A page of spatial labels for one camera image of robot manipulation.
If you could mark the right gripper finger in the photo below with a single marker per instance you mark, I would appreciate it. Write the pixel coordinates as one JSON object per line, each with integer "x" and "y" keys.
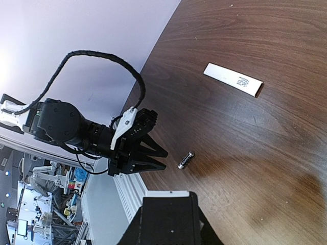
{"x": 170, "y": 217}

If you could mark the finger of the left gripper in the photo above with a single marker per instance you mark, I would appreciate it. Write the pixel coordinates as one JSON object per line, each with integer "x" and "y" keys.
{"x": 139, "y": 166}
{"x": 149, "y": 147}

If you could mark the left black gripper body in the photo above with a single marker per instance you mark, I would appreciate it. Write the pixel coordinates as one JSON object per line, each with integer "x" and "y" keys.
{"x": 123, "y": 159}

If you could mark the black AA battery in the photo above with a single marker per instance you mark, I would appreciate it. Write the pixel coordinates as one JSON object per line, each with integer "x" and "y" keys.
{"x": 185, "y": 161}

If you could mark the white remote battery cover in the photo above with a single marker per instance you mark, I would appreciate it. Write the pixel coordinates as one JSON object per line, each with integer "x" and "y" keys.
{"x": 244, "y": 83}

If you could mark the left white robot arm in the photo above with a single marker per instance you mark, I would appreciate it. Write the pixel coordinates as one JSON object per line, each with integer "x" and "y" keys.
{"x": 60, "y": 124}

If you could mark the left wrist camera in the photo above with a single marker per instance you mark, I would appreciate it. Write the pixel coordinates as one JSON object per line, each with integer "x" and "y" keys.
{"x": 130, "y": 127}

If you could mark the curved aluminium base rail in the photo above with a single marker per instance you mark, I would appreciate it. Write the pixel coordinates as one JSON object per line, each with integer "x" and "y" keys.
{"x": 131, "y": 190}

